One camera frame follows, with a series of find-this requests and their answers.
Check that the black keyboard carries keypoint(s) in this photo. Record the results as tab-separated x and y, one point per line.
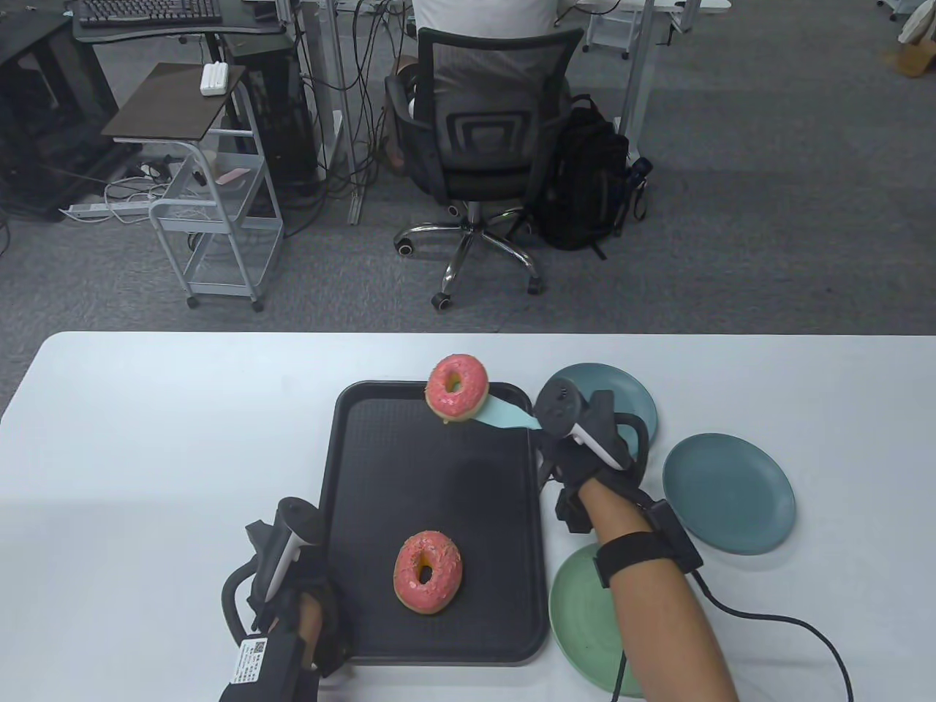
146	11

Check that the person's right forearm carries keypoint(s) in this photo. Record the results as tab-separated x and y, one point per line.
658	636

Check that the teal plate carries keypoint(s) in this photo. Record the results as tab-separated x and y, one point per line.
629	387
731	490

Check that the person's right hand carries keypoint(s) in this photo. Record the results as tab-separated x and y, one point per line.
578	468

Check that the black baking tray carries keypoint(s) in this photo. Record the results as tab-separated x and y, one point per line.
380	512

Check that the black backpack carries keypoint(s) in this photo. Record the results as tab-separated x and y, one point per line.
585	183

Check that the person's left forearm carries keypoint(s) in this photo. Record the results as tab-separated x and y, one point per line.
309	629

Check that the white bag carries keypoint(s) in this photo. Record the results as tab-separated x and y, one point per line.
920	25

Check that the dark wooden side table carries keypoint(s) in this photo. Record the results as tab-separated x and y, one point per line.
168	102

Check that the pink flat item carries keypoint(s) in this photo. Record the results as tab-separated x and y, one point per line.
232	176

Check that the white power strip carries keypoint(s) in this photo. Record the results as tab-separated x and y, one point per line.
102	210

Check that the person's left hand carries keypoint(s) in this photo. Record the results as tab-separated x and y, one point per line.
333	607

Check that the black mesh office chair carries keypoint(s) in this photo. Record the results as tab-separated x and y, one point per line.
482	131

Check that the green plate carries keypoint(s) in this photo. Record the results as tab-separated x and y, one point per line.
578	629

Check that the white rolling cart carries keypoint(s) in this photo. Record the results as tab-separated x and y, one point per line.
219	223

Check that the black desk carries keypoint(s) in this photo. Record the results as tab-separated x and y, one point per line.
241	18

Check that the cardboard box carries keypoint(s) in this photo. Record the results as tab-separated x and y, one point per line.
910	60

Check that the white desk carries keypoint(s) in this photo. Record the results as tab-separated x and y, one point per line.
640	66
344	110

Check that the small white box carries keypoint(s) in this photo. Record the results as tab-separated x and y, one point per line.
214	79

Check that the light blue dessert shovel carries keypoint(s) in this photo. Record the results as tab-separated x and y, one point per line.
512	415

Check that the black computer tower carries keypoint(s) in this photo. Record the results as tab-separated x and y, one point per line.
289	124

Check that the grey handheld controller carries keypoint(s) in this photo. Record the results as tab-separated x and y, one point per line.
556	406
292	519

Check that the black labelled wrist camera box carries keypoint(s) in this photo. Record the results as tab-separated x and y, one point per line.
270	669

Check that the pink sprinkled mini donut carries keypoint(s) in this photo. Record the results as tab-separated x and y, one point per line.
472	401
447	585

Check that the white drawer cart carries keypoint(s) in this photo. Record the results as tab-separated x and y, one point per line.
607	33

